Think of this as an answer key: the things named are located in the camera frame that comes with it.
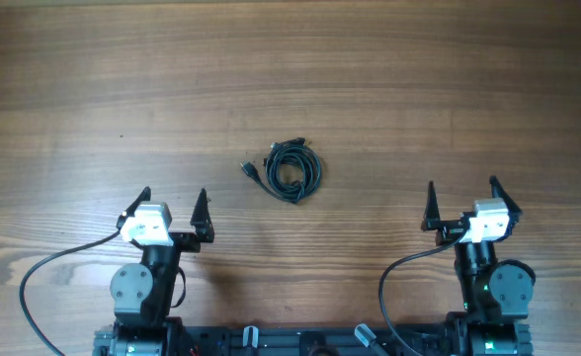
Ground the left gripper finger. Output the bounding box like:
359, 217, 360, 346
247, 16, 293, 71
116, 186, 151, 229
190, 188, 215, 243

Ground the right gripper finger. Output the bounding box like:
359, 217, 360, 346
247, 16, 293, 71
489, 175, 523, 232
421, 181, 442, 231

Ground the black usb cable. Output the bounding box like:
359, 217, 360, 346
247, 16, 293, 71
240, 137, 323, 205

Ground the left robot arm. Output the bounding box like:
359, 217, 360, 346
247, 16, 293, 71
92, 187, 214, 356

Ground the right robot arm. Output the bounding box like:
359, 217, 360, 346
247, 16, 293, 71
421, 176, 536, 355

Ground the right camera cable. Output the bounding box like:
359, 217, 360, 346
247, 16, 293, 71
377, 231, 471, 356

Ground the camera cable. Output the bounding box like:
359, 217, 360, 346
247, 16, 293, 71
19, 229, 123, 356
377, 231, 471, 356

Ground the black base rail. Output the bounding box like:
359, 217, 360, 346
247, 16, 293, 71
92, 323, 534, 356

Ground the left camera cable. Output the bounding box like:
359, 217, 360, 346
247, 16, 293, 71
19, 229, 123, 356

